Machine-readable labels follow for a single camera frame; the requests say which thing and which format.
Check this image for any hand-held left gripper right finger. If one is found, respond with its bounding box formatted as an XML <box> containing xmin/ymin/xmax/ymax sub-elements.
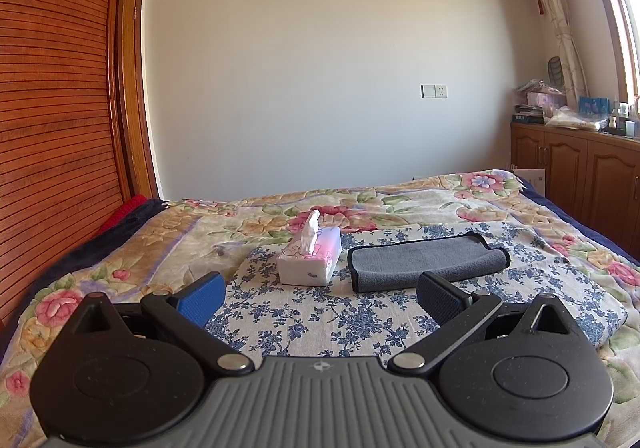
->
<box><xmin>387</xmin><ymin>271</ymin><xmax>586</xmax><ymax>376</ymax></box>

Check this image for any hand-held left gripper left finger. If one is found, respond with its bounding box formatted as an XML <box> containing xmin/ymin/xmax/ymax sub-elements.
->
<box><xmin>55</xmin><ymin>271</ymin><xmax>255</xmax><ymax>376</ymax></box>

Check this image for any purple and grey towel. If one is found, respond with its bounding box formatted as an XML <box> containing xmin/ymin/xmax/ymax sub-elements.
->
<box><xmin>346</xmin><ymin>231</ymin><xmax>512</xmax><ymax>293</ymax></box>

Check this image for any floral bedspread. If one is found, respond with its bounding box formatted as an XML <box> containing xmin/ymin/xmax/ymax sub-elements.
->
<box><xmin>0</xmin><ymin>168</ymin><xmax>640</xmax><ymax>448</ymax></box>

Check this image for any white pink tissue box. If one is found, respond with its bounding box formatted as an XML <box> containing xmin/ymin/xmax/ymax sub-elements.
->
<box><xmin>277</xmin><ymin>209</ymin><xmax>342</xmax><ymax>285</ymax></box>

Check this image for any dark navy blanket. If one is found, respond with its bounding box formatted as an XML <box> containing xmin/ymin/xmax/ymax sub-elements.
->
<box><xmin>15</xmin><ymin>198</ymin><xmax>168</xmax><ymax>309</ymax></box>

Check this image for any red cloth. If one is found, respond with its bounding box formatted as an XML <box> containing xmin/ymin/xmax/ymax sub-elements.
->
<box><xmin>97</xmin><ymin>194</ymin><xmax>148</xmax><ymax>235</ymax></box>

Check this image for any blue floral white cloth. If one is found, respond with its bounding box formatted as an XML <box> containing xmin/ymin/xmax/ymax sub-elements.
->
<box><xmin>205</xmin><ymin>221</ymin><xmax>630</xmax><ymax>359</ymax></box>

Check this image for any white paper box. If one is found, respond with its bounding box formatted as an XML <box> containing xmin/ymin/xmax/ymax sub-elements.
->
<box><xmin>510</xmin><ymin>167</ymin><xmax>548</xmax><ymax>196</ymax></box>

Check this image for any navy bed sheet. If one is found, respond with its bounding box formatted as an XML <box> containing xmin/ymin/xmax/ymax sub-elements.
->
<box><xmin>520</xmin><ymin>175</ymin><xmax>640</xmax><ymax>256</ymax></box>

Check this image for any wooden door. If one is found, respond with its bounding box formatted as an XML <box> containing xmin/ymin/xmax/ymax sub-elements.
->
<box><xmin>122</xmin><ymin>0</ymin><xmax>161</xmax><ymax>200</ymax></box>

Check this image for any wooden cabinet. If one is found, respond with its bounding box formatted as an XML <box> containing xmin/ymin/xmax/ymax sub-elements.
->
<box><xmin>510</xmin><ymin>121</ymin><xmax>640</xmax><ymax>249</ymax></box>

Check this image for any stack of dark books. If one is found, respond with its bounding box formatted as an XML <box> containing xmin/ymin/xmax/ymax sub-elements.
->
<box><xmin>512</xmin><ymin>104</ymin><xmax>545</xmax><ymax>124</ymax></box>

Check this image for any clear plastic bag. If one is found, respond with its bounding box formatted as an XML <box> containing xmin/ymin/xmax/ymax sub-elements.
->
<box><xmin>544</xmin><ymin>106</ymin><xmax>608</xmax><ymax>131</ymax></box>

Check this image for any pink tissue pack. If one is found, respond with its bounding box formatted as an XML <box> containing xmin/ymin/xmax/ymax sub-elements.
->
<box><xmin>527</xmin><ymin>91</ymin><xmax>566</xmax><ymax>112</ymax></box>

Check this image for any wooden slatted wardrobe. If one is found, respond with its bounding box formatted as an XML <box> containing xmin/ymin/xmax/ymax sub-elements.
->
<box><xmin>0</xmin><ymin>0</ymin><xmax>161</xmax><ymax>329</ymax></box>

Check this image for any blue box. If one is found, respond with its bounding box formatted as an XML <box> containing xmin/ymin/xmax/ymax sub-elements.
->
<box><xmin>579</xmin><ymin>96</ymin><xmax>611</xmax><ymax>115</ymax></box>

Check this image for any woven hand fan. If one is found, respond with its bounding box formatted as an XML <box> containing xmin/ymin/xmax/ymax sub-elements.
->
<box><xmin>547</xmin><ymin>56</ymin><xmax>567</xmax><ymax>92</ymax></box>

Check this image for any beige patterned curtain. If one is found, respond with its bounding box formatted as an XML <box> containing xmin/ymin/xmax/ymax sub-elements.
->
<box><xmin>510</xmin><ymin>0</ymin><xmax>591</xmax><ymax>102</ymax></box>

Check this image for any wooden window frame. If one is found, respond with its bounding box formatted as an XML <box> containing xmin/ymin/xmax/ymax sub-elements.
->
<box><xmin>580</xmin><ymin>0</ymin><xmax>640</xmax><ymax>102</ymax></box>

